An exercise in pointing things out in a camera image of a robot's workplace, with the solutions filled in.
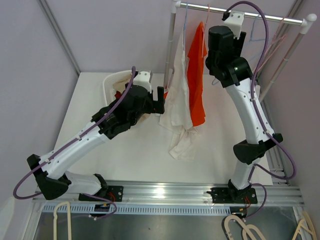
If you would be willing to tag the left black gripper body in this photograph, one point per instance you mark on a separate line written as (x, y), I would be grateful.
(153, 106)

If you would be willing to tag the dark red t shirt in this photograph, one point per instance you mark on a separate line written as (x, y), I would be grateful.
(118, 95)

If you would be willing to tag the beige t shirt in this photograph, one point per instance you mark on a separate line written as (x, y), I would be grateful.
(120, 86)

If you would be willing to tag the orange t shirt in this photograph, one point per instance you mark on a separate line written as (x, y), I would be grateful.
(194, 69)

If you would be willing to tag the pink wire hanger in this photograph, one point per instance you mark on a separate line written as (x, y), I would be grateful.
(203, 31)
(276, 41)

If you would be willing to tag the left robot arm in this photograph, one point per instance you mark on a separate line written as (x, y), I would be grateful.
(51, 170)

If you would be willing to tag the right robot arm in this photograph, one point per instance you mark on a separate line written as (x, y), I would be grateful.
(225, 63)

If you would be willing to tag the white t shirt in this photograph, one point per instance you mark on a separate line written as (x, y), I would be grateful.
(177, 116)

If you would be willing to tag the beige wooden hanger right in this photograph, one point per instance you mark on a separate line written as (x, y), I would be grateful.
(248, 231)

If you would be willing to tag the beige wooden hanger corner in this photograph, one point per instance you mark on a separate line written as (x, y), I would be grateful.
(305, 227)

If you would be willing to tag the white plastic basket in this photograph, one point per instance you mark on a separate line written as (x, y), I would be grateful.
(115, 82)

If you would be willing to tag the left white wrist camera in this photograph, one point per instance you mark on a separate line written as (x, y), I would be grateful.
(143, 78)

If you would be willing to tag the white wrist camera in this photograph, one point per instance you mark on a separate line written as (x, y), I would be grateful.
(234, 20)
(143, 78)

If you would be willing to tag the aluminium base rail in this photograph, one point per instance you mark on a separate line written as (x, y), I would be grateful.
(193, 198)

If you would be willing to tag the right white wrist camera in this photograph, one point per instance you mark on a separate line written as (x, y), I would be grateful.
(234, 20)

